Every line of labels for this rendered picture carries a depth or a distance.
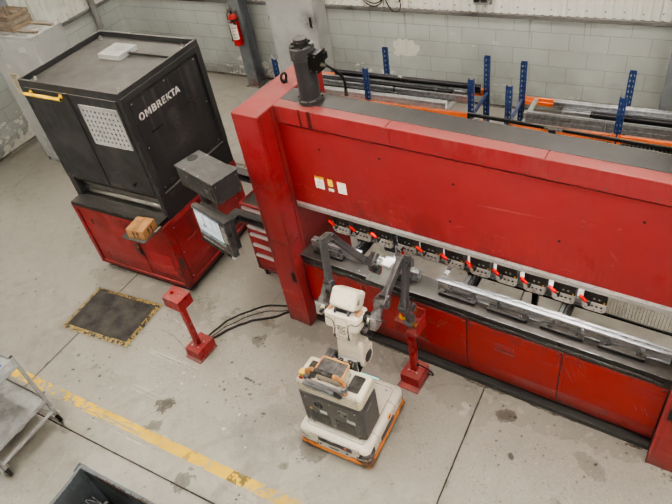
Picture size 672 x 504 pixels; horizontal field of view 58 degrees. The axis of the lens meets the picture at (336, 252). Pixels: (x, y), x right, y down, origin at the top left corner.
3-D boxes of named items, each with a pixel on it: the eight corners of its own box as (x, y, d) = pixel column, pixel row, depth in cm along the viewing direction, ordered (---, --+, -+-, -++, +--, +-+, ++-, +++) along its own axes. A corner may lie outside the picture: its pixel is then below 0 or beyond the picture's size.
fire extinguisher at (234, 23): (231, 46, 936) (221, 10, 899) (237, 41, 947) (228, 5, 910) (240, 47, 928) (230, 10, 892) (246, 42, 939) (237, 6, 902)
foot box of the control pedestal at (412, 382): (396, 385, 526) (395, 377, 518) (410, 364, 540) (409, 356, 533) (417, 394, 517) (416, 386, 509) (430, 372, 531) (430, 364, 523)
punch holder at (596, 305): (581, 307, 411) (584, 290, 400) (585, 299, 416) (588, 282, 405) (604, 314, 404) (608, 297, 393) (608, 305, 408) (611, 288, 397)
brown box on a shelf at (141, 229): (121, 237, 577) (116, 227, 569) (139, 221, 593) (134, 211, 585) (144, 244, 564) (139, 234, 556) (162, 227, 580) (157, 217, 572)
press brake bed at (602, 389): (317, 319, 596) (301, 258, 541) (328, 305, 608) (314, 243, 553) (647, 451, 451) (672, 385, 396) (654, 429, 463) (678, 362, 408)
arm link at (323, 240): (313, 234, 444) (320, 235, 436) (328, 230, 451) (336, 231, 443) (322, 293, 454) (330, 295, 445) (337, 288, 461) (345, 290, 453)
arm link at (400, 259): (395, 248, 443) (406, 250, 436) (404, 256, 452) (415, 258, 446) (371, 303, 432) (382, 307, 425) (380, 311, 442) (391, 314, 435)
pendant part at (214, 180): (204, 245, 532) (172, 164, 475) (225, 229, 543) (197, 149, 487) (240, 268, 502) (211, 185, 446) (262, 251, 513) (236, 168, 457)
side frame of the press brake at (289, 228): (290, 318, 603) (229, 112, 450) (336, 264, 651) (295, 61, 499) (311, 326, 590) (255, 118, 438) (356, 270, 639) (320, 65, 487)
